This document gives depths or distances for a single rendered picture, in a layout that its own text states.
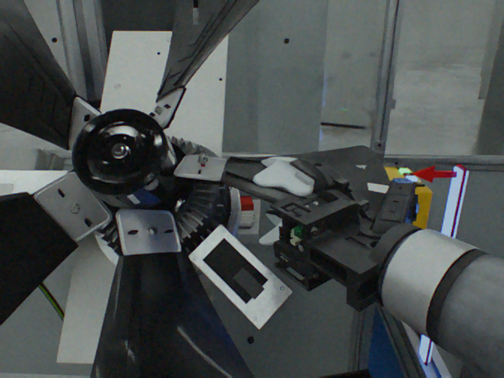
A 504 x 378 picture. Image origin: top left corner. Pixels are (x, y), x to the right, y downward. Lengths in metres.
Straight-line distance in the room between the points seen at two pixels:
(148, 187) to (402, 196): 0.29
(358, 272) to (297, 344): 1.36
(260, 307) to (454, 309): 0.35
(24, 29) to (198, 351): 0.51
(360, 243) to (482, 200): 1.15
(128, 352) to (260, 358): 1.24
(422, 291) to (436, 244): 0.04
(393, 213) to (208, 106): 0.56
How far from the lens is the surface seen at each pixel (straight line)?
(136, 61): 0.96
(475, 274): 0.30
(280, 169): 0.44
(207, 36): 0.63
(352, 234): 0.37
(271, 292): 0.60
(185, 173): 0.52
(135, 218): 0.54
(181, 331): 0.52
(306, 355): 1.70
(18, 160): 0.83
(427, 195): 0.85
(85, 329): 0.80
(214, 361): 0.54
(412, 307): 0.31
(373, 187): 0.56
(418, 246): 0.32
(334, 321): 1.60
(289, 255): 0.38
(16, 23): 0.72
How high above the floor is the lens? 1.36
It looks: 21 degrees down
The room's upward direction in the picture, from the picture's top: straight up
